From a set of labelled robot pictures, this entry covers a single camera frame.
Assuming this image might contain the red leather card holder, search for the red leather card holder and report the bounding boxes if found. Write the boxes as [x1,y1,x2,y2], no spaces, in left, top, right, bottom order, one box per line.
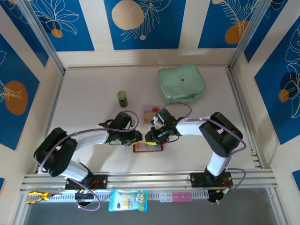
[132,140,170,153]

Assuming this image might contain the pale card with red circle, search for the pale card with red circle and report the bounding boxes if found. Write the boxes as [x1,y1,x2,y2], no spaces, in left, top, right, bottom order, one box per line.
[143,105,163,113]

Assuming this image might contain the small green bottle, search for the small green bottle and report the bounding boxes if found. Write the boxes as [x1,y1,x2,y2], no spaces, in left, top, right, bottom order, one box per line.
[117,90,129,108]

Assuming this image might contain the mint green zip pouch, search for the mint green zip pouch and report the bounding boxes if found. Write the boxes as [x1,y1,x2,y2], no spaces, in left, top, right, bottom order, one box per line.
[157,64,207,105]

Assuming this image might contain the clear pill box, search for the clear pill box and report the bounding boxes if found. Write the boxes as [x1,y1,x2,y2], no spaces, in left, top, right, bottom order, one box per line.
[159,192,173,203]

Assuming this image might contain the blue snack packet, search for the blue snack packet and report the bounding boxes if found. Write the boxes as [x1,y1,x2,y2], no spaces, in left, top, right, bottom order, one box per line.
[108,189,149,213]

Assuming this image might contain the pink pill box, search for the pink pill box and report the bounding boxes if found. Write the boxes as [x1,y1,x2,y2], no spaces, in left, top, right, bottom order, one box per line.
[172,192,192,203]

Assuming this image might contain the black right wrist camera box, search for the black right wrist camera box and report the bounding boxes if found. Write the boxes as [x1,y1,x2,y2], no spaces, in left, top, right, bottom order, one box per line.
[156,109,176,126]

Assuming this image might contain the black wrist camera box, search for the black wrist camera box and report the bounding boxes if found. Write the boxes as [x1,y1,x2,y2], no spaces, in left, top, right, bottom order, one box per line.
[114,112,133,129]
[156,109,176,126]

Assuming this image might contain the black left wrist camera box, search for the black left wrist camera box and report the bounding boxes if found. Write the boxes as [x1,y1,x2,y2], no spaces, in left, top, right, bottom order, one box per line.
[114,112,133,129]

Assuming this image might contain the wide aluminium base rail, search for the wide aluminium base rail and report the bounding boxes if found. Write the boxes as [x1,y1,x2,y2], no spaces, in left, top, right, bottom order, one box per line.
[20,170,278,193]

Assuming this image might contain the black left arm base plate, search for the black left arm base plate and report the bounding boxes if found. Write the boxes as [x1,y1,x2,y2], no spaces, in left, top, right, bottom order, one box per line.
[65,174,108,190]

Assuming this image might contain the white slotted cable duct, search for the white slotted cable duct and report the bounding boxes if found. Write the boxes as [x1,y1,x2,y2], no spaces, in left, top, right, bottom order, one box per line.
[48,190,210,203]

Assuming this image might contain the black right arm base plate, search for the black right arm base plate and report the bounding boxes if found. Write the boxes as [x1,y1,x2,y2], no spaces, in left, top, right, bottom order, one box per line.
[189,172,234,188]

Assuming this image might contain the black cable connector box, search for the black cable connector box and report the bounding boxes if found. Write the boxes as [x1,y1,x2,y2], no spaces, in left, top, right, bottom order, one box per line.
[207,189,227,205]
[74,191,95,204]

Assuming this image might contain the aluminium side rail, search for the aluminium side rail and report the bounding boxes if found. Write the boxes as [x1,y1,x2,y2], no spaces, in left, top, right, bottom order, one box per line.
[226,69,263,169]
[35,70,66,175]

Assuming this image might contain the yellow handled pliers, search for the yellow handled pliers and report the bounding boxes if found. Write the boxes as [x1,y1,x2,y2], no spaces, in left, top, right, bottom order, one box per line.
[25,191,63,205]

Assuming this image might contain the aluminium corner post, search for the aluminium corner post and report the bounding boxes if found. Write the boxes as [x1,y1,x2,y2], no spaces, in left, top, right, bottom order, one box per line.
[16,0,66,75]
[227,0,275,72]

